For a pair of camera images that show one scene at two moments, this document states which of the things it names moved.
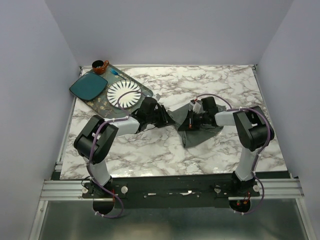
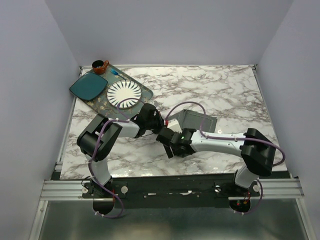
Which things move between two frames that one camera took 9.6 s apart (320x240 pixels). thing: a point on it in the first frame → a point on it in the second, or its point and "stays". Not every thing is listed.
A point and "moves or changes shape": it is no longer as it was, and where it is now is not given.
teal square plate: (88, 85) stays
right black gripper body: (200, 119) → (174, 151)
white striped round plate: (127, 100) stays
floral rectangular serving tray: (101, 104) stays
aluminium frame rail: (63, 190) stays
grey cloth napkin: (193, 137) moves or changes shape
